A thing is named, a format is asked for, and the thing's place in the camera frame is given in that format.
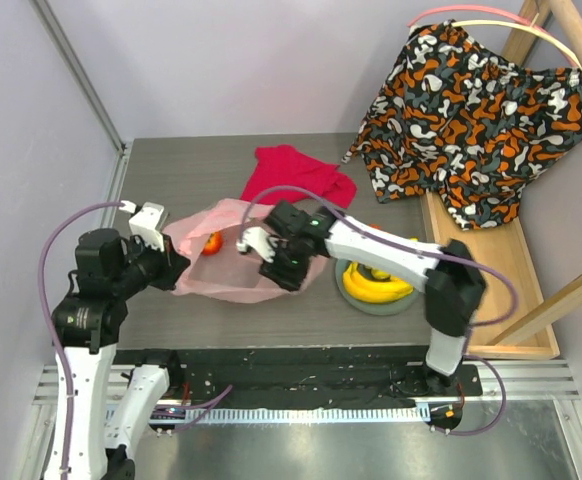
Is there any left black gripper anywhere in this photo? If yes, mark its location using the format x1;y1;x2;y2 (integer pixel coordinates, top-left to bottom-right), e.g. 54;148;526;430
112;229;190;297

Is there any orange fake persimmon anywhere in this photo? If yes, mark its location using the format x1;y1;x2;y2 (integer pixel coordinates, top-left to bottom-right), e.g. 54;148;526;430
202;231;224;256

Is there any pink plastic bag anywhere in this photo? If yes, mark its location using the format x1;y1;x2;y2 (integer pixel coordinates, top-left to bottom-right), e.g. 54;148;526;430
163;198;340;305

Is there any large yellow banana bunch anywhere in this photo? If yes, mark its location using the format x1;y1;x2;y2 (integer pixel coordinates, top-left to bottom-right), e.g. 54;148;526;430
342;262;414;304

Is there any small yellow banana bunch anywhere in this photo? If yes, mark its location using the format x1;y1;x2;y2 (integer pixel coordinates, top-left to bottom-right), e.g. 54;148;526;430
367;247;422;282

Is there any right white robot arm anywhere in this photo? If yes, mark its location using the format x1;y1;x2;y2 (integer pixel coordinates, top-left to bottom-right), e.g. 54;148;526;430
241;201;486;395

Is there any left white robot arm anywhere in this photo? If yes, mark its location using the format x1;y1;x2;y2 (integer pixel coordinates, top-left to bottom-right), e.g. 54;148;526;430
44;228;190;479

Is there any red cloth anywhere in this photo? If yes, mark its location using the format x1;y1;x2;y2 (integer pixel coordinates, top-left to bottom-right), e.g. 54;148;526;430
240;145;357;208

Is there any grey-green plate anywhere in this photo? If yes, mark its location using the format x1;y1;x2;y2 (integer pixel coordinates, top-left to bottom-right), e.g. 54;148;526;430
334;260;418;316

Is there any patterned orange black fabric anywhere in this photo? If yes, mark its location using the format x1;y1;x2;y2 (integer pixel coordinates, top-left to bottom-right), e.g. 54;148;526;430
345;21;582;231

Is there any cream hoop tube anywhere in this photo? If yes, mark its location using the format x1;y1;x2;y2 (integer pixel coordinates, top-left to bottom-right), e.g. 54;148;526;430
453;18;582;71

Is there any pink hoop tube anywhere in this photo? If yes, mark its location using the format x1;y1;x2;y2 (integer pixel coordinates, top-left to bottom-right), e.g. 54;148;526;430
407;4;533;27

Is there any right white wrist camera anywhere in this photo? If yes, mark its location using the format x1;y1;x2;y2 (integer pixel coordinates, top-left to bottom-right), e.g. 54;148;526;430
236;226;280;263

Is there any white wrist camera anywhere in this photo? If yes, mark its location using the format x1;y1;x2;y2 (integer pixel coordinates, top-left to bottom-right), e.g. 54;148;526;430
119;200;168;252
236;226;280;263

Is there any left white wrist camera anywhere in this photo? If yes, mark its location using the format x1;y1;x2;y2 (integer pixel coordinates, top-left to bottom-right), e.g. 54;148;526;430
119;200;168;252

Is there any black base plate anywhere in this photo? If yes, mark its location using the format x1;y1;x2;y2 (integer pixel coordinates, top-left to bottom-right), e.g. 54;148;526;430
115;344;485;412

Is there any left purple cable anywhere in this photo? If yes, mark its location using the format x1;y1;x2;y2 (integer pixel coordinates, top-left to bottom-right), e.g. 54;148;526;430
38;200;235;480

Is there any wooden tray frame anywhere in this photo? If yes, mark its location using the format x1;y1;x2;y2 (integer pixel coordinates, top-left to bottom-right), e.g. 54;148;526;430
421;1;582;360

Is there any aluminium rail frame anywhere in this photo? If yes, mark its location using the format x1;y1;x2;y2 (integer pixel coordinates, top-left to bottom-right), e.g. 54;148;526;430
30;0;582;480

